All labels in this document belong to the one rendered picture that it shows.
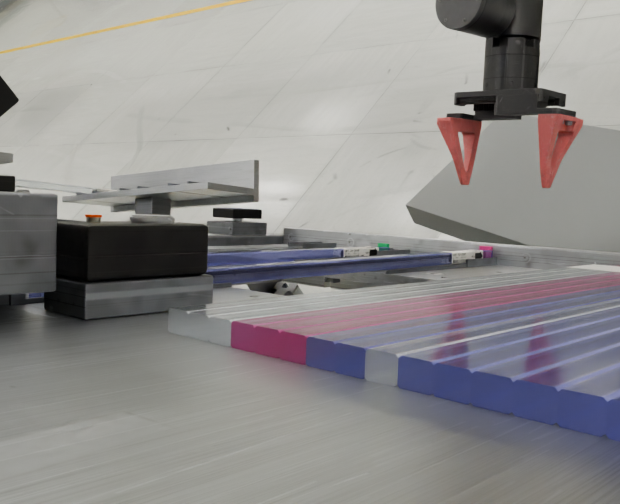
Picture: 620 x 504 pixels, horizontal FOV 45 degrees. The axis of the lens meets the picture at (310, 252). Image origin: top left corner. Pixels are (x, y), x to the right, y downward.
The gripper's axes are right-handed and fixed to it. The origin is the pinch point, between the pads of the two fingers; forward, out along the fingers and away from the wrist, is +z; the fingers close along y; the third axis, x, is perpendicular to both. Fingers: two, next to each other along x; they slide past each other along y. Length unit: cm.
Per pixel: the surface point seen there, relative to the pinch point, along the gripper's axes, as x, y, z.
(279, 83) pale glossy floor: 163, -196, -39
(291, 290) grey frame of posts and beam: 0.6, -31.7, 16.5
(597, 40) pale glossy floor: 167, -59, -46
